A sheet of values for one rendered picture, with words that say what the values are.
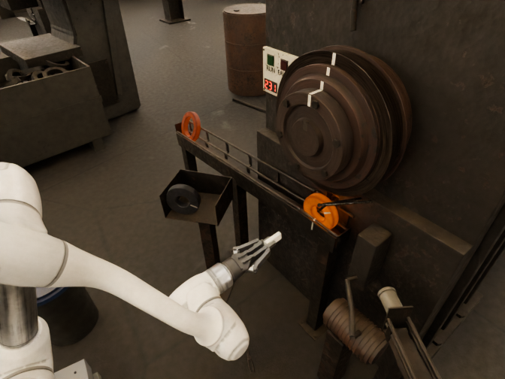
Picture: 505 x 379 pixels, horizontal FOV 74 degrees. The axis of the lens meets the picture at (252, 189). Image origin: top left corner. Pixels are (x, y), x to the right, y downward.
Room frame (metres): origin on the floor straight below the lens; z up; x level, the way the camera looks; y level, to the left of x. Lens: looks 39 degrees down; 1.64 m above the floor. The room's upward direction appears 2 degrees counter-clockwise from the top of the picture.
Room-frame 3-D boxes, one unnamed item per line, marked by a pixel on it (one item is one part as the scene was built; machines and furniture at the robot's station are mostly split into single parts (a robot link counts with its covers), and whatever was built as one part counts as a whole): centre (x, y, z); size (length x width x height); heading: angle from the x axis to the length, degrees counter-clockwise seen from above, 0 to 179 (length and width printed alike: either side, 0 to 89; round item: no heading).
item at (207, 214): (1.17, 0.25, 0.36); 0.26 x 0.20 x 0.72; 72
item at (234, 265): (0.72, 0.06, 0.73); 0.09 x 0.08 x 0.07; 127
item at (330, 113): (0.90, -0.18, 1.11); 0.28 x 0.06 x 0.28; 37
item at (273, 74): (1.29, -0.15, 1.15); 0.26 x 0.02 x 0.18; 37
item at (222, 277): (0.67, 0.12, 0.73); 0.09 x 0.06 x 0.09; 37
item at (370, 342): (0.61, -0.35, 0.27); 0.22 x 0.13 x 0.53; 37
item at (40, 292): (0.95, 0.98, 0.21); 0.32 x 0.32 x 0.43
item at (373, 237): (0.78, -0.41, 0.68); 0.11 x 0.08 x 0.24; 127
